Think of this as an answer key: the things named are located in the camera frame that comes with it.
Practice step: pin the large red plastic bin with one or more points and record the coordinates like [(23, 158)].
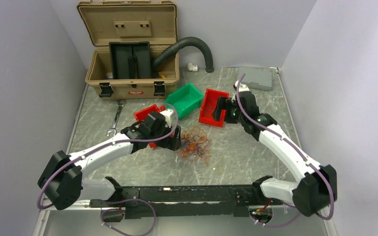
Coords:
[(208, 106)]

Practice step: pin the black toolbox tray insert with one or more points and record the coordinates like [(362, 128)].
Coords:
[(130, 60)]

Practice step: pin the yellow tool in toolbox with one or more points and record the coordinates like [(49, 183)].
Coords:
[(162, 75)]

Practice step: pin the green plastic bin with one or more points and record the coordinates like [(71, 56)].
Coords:
[(185, 100)]

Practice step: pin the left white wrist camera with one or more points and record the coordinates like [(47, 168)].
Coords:
[(170, 117)]

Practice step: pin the silver combination wrench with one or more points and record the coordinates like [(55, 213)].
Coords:
[(112, 130)]

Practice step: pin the tan plastic toolbox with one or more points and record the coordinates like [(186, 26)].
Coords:
[(128, 36)]

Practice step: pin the white pipe fitting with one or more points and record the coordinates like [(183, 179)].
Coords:
[(192, 67)]

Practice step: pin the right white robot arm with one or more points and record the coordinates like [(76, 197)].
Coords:
[(315, 186)]

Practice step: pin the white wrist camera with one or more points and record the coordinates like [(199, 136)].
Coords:
[(170, 117), (239, 87)]

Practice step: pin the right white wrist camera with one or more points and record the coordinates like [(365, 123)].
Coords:
[(239, 87)]

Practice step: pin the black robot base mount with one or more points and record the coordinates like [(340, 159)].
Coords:
[(198, 200)]

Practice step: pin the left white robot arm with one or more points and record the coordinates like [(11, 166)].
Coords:
[(65, 178)]

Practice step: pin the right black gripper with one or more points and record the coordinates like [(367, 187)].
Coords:
[(224, 103)]

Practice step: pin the small red plastic bin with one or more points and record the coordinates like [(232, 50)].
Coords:
[(145, 114)]

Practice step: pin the grey plastic organizer case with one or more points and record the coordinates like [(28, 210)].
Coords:
[(257, 77)]

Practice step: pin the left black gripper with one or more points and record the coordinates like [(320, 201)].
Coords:
[(172, 143)]

